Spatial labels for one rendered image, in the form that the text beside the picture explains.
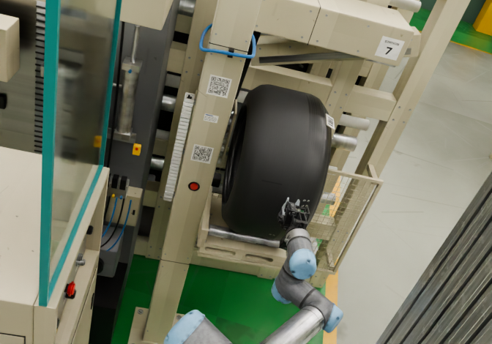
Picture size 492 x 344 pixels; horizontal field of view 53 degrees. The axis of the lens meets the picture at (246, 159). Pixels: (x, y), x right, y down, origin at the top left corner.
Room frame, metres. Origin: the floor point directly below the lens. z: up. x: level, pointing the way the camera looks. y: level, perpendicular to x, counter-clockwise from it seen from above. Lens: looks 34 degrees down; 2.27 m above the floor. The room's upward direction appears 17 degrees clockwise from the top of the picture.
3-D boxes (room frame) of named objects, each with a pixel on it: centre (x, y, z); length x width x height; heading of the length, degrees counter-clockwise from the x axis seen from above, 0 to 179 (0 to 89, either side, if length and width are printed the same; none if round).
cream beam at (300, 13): (1.97, -0.14, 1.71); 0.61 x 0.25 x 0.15; 100
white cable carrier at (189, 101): (1.54, 0.25, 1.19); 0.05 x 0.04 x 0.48; 10
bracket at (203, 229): (1.62, 0.10, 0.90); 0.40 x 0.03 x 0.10; 10
